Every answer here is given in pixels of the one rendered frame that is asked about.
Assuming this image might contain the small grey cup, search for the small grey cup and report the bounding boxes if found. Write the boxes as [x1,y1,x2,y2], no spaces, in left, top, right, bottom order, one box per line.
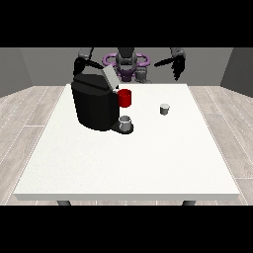
[118,115,133,131]

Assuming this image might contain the grey robot trunk purple rings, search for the grey robot trunk purple rings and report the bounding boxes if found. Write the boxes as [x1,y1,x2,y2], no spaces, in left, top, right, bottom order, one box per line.
[102,47,153,84]

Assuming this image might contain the pale grey machine lid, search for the pale grey machine lid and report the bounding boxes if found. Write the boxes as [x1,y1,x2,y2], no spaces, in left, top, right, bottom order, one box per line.
[102,64,121,91]

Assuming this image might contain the black coffee machine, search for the black coffee machine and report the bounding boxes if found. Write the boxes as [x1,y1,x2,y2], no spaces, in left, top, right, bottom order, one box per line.
[70,72,134,135]

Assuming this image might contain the small grey coffee pod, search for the small grey coffee pod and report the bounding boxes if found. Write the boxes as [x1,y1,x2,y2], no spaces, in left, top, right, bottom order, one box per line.
[159,103,171,116]

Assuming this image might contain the red pod holder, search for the red pod holder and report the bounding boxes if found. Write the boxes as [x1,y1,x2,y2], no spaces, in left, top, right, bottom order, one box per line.
[117,88,132,109]

